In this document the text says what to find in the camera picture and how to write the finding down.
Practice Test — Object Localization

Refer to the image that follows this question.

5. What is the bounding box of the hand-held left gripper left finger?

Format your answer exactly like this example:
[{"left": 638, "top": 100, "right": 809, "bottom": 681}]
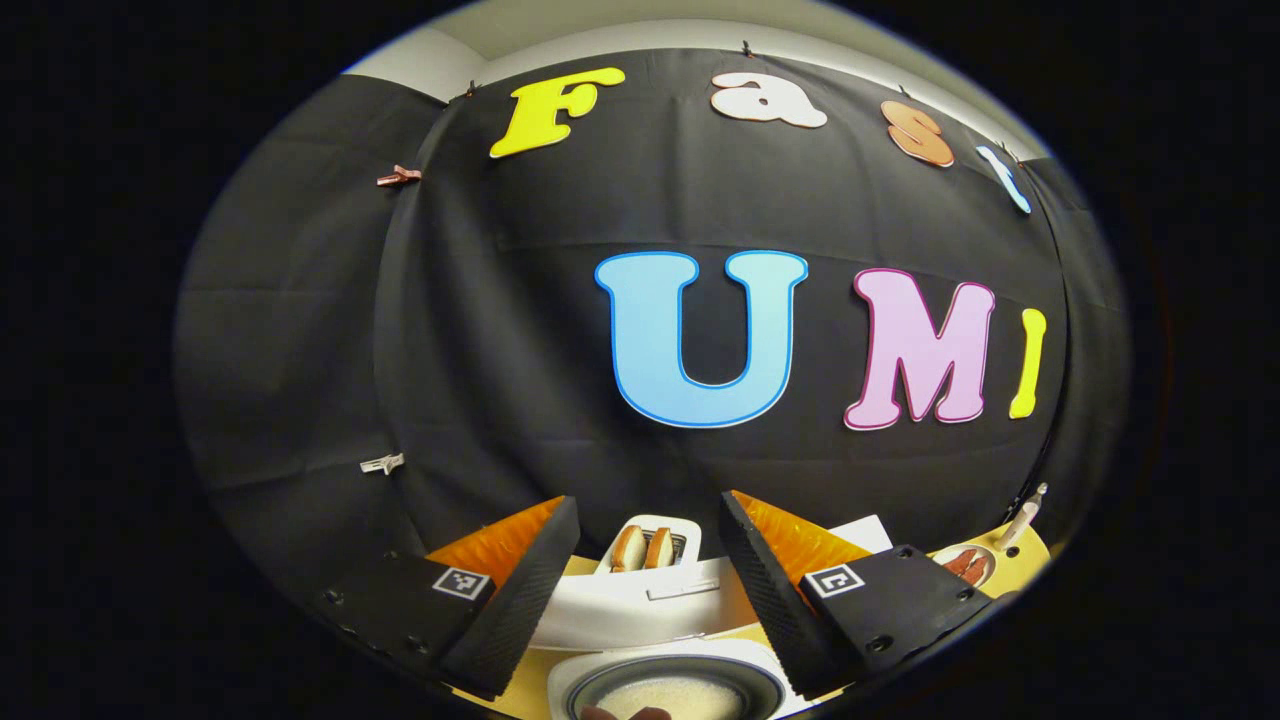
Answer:
[{"left": 318, "top": 494, "right": 581, "bottom": 701}]

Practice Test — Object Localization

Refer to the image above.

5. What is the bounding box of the clear bottle with pink label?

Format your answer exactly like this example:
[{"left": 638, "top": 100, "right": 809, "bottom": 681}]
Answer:
[{"left": 1000, "top": 483, "right": 1049, "bottom": 551}]

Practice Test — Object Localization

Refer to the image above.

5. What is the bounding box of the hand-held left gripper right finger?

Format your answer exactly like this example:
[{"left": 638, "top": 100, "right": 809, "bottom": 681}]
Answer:
[{"left": 717, "top": 489, "right": 1001, "bottom": 701}]

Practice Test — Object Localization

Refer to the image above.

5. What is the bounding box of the white toaster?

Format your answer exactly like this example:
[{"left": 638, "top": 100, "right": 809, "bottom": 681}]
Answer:
[{"left": 597, "top": 514, "right": 703, "bottom": 575}]

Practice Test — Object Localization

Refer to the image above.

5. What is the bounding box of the white rice cooker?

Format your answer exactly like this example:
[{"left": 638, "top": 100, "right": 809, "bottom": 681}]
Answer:
[{"left": 530, "top": 514, "right": 894, "bottom": 720}]

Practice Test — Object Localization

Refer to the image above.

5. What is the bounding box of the white round plate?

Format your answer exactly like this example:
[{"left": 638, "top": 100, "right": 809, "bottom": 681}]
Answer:
[{"left": 930, "top": 544, "right": 998, "bottom": 589}]

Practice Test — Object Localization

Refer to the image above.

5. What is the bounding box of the white rice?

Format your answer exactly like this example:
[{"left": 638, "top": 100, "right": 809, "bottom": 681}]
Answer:
[{"left": 600, "top": 677, "right": 746, "bottom": 720}]

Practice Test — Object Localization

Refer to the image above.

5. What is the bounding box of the black backdrop cloth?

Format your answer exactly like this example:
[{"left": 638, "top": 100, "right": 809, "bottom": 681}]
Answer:
[{"left": 172, "top": 45, "right": 1131, "bottom": 601}]

